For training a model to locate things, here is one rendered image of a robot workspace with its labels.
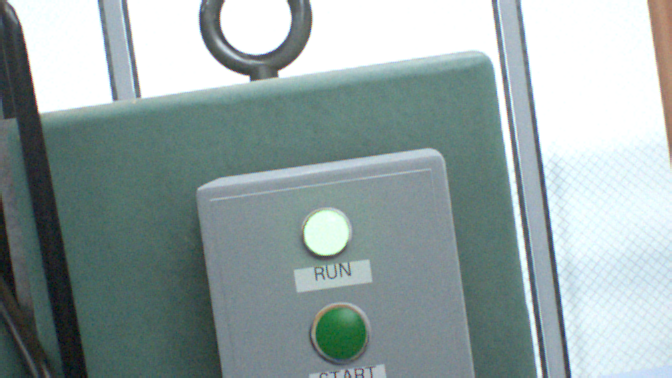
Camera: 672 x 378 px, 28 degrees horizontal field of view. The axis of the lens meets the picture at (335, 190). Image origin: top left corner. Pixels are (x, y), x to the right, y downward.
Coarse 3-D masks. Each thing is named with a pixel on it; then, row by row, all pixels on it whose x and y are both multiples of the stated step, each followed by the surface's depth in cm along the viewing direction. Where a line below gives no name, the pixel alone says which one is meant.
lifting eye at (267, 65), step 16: (208, 0) 69; (224, 0) 69; (288, 0) 69; (304, 0) 69; (208, 16) 69; (304, 16) 69; (208, 32) 69; (288, 32) 69; (304, 32) 69; (208, 48) 69; (224, 48) 69; (288, 48) 69; (304, 48) 69; (224, 64) 69; (240, 64) 69; (256, 64) 69; (272, 64) 69; (288, 64) 69; (256, 80) 69
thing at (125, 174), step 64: (384, 64) 59; (448, 64) 58; (64, 128) 59; (128, 128) 59; (192, 128) 59; (256, 128) 59; (320, 128) 59; (384, 128) 59; (448, 128) 59; (64, 192) 59; (128, 192) 59; (192, 192) 59; (128, 256) 59; (192, 256) 59; (512, 256) 59; (128, 320) 59; (192, 320) 59; (512, 320) 59
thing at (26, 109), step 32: (0, 0) 56; (0, 32) 56; (32, 96) 56; (32, 128) 55; (32, 160) 55; (32, 192) 56; (64, 256) 56; (0, 288) 64; (64, 288) 56; (64, 320) 56; (32, 352) 59; (64, 352) 56
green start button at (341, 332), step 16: (336, 304) 53; (320, 320) 53; (336, 320) 52; (352, 320) 52; (368, 320) 53; (320, 336) 52; (336, 336) 52; (352, 336) 52; (368, 336) 53; (320, 352) 53; (336, 352) 52; (352, 352) 52
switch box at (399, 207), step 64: (256, 192) 53; (320, 192) 53; (384, 192) 53; (448, 192) 53; (256, 256) 53; (384, 256) 53; (448, 256) 53; (256, 320) 53; (384, 320) 53; (448, 320) 53
